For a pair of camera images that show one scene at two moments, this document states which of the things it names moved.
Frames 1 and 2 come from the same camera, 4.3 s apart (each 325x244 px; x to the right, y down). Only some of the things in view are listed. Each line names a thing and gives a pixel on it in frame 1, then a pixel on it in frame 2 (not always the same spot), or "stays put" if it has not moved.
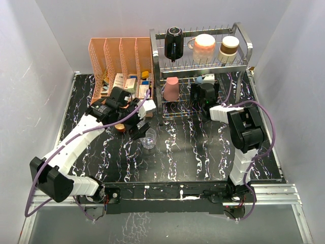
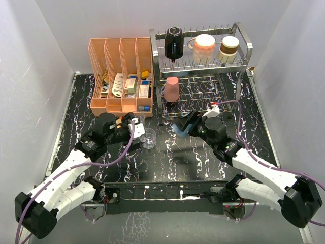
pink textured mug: x=203 y=47 stays put
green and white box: x=130 y=85 stays put
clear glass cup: x=149 y=141 stays put
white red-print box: x=142 y=90 stays put
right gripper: x=195 y=89 -> x=193 y=118
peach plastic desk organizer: x=126 y=63 stays put
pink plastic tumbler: x=171 y=90 stays put
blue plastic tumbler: x=198 y=80 -> x=181 y=133
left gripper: x=134 y=133 -> x=125 y=122
